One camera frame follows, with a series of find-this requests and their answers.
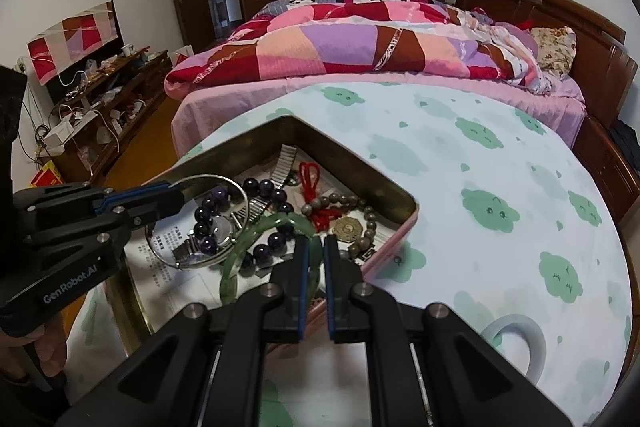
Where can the floral pillow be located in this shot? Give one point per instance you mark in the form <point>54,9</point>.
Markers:
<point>552,49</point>

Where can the silver bangle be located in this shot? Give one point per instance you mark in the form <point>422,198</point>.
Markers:
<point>175,263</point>

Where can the dark clothing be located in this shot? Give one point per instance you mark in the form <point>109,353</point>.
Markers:
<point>627,137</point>

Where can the cluttered wooden media cabinet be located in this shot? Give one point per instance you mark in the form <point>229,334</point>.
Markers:
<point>115,117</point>

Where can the person's left hand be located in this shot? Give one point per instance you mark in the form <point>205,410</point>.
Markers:
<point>50,354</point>

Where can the rectangular metal tin box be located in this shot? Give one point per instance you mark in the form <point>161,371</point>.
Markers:
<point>350,167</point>

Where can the silver wristwatch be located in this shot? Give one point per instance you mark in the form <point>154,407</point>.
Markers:
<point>285,162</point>

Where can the red cardboard box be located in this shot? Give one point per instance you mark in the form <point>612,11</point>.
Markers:
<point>46,177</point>

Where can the green jade bangle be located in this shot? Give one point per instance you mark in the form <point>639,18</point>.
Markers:
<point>270,222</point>

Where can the white paper bag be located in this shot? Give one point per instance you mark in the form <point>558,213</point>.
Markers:
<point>181,56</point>

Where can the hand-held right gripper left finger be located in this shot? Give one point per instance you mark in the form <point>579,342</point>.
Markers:
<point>301,297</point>

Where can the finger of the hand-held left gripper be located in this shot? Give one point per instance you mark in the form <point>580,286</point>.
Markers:
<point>100,237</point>
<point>135,197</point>

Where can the wooden nightstand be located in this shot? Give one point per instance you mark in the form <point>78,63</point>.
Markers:
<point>607,172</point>

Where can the small white box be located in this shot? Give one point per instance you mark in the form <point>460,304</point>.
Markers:
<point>59,137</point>

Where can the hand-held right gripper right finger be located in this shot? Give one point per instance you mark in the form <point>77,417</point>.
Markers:
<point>327,297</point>

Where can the pink patchwork quilt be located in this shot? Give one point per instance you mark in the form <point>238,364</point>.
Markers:
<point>350,42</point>

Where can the white cup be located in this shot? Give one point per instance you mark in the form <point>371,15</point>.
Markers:
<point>127,50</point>

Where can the television under patchwork cloth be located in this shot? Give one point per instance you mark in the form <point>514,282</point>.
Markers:
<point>75,42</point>

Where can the white tablecloth with green clouds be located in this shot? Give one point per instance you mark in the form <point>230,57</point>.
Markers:
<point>475,167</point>

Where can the wooden headboard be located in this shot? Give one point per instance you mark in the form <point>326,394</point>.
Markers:
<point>600,52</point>

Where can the brass octagonal pendant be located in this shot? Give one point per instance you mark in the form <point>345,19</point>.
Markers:
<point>345,228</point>

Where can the bed with pink sheet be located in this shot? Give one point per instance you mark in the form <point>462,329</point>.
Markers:
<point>230,107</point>

